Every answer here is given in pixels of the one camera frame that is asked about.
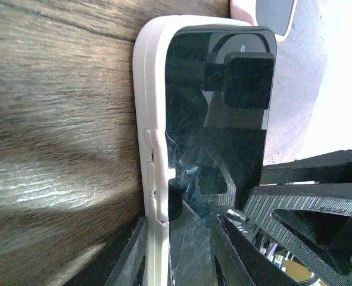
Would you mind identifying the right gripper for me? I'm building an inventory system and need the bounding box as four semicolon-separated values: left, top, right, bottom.
244;150;352;285

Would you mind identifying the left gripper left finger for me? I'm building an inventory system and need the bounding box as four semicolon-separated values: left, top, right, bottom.
66;217;148;286

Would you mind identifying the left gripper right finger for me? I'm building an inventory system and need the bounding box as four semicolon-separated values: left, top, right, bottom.
210;213;292;285

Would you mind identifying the pink phone case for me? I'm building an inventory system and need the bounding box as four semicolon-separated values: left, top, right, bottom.
230;0;288;42

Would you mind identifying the white phone case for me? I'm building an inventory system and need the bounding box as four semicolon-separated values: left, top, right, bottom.
132;15;248;285

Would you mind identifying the pink-edged black phone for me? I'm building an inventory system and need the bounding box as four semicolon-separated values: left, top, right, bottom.
256;0;297;36

